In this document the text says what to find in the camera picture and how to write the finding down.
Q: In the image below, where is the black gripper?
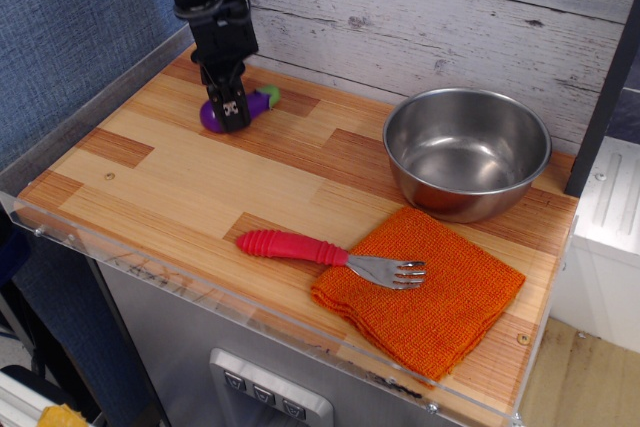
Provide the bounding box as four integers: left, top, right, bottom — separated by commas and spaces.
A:
188, 0, 258, 133

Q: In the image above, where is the purple toy eggplant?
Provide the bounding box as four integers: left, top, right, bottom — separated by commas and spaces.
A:
199, 85, 281, 131

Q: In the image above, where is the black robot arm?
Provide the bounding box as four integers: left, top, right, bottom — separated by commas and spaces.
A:
173, 0, 258, 133

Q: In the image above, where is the stainless steel bowl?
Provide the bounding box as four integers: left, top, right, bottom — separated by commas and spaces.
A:
382, 88, 552, 223

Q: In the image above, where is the orange knitted cloth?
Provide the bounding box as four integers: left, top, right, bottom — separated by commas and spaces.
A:
311, 207, 525, 381

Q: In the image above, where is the silver control panel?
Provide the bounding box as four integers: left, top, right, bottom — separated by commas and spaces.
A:
210, 348, 334, 427

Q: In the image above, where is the white side cabinet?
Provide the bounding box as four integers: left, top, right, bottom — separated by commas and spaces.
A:
550, 137, 639, 352

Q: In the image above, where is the red handled metal fork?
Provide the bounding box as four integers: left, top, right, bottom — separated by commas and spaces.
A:
236, 230, 427, 290

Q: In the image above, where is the dark right vertical post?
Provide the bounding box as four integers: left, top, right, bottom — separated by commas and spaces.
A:
563, 0, 640, 197

